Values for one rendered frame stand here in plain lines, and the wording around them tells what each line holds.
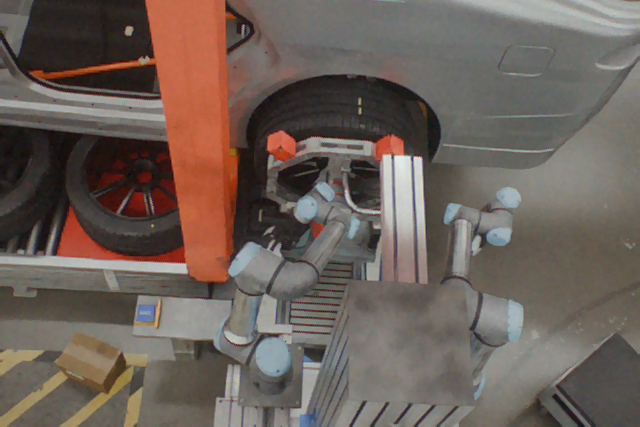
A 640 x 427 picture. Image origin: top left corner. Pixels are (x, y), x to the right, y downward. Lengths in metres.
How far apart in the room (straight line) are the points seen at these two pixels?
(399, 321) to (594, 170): 3.02
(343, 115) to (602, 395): 1.65
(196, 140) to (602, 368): 2.13
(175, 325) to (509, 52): 1.69
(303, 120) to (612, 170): 2.19
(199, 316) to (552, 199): 2.05
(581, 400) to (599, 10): 1.65
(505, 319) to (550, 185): 2.13
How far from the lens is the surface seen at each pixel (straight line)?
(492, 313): 2.27
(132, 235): 3.35
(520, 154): 3.29
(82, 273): 3.50
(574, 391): 3.53
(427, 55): 2.70
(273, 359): 2.55
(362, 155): 2.82
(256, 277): 2.23
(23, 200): 3.51
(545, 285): 4.05
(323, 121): 2.82
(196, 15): 1.81
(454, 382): 1.57
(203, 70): 1.96
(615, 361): 3.65
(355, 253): 3.70
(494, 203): 2.63
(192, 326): 3.22
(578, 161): 4.48
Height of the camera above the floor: 3.49
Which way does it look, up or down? 60 degrees down
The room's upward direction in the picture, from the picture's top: 11 degrees clockwise
